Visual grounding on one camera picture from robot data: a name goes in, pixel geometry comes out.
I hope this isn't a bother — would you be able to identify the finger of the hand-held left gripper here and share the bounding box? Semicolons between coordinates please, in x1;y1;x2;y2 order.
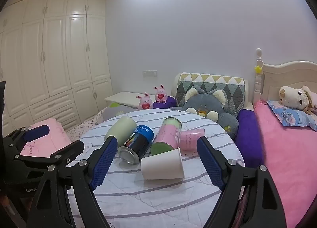
14;140;85;169
3;124;50;159

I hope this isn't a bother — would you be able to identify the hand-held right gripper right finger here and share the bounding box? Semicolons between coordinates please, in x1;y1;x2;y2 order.
197;136;289;228

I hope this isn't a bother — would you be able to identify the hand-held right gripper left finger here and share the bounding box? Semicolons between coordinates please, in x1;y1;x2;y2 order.
26;135;118;228

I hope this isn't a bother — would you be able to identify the white cup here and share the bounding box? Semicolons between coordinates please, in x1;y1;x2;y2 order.
141;147;185;181

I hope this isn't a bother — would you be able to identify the pink plastic cup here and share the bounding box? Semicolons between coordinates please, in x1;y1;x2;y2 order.
179;129;205;151

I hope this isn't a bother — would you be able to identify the pale green cup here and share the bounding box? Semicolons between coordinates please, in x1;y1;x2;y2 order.
104;116;138;147

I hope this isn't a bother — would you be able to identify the pink quilt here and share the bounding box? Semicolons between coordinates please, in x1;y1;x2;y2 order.
19;118;72;156

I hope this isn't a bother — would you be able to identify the heart pattern sheet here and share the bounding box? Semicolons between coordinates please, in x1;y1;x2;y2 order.
67;115;105;142

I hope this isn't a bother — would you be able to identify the black can with blue label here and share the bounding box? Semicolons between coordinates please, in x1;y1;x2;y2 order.
118;125;154;165

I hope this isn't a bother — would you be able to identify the purple blanket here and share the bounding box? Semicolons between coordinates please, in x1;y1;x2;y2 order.
234;108;264;162

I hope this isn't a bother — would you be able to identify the grey printed pillow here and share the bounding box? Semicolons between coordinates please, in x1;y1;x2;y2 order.
98;102;139;122

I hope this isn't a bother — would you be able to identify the clear pink and green tumbler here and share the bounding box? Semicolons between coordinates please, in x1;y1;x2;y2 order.
150;117;183;156

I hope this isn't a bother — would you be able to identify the grey plush toy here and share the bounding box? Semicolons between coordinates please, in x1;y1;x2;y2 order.
168;85;239;141

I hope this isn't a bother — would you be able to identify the white bedside table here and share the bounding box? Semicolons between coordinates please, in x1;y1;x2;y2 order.
104;92;144;108

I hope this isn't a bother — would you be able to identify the pink bunny plush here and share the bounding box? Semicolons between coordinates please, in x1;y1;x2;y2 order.
153;85;168;104
136;92;153;111

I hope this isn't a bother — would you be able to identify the pink bed blanket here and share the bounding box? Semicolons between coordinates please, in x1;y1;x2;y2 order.
254;99;317;228

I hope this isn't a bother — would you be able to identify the purple cushion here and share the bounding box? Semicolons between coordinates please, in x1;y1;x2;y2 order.
152;95;177;109

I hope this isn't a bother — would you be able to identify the cream wardrobe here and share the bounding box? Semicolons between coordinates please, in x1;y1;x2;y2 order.
0;0;112;139

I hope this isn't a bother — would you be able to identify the triangle pattern quilted cushion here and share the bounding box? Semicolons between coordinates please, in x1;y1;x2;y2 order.
173;72;249;117

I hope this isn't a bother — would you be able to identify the blue printed pillow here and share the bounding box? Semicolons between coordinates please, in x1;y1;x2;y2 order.
267;99;317;132

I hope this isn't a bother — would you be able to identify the cream dog plush toy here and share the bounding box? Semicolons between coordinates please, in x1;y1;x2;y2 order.
279;85;317;116

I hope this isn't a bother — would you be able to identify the cream wooden headboard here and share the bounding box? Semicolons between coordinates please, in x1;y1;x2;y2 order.
254;48;317;109

